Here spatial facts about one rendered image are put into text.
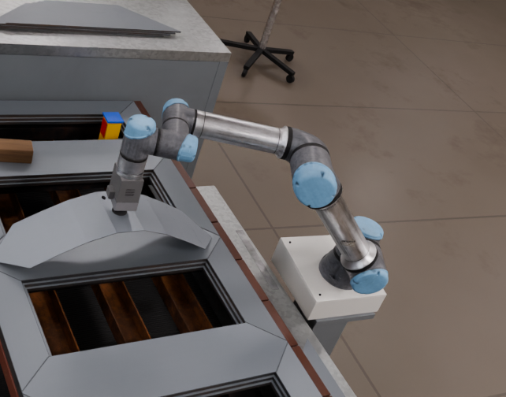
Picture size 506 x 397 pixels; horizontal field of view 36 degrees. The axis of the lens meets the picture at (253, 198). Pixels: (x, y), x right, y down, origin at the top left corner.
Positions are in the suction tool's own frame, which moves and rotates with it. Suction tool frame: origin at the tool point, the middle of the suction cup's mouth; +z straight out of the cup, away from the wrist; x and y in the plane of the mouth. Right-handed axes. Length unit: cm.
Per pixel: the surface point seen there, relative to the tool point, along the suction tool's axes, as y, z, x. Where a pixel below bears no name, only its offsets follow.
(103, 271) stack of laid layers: 9.5, 12.9, -3.9
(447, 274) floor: -68, 98, 216
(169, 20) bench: -112, -8, 45
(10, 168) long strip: -36.6, 12.5, -23.6
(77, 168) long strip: -37.7, 12.6, -2.5
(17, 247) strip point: 3.5, 8.9, -27.0
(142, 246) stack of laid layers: -0.6, 12.8, 9.9
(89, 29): -93, -9, 9
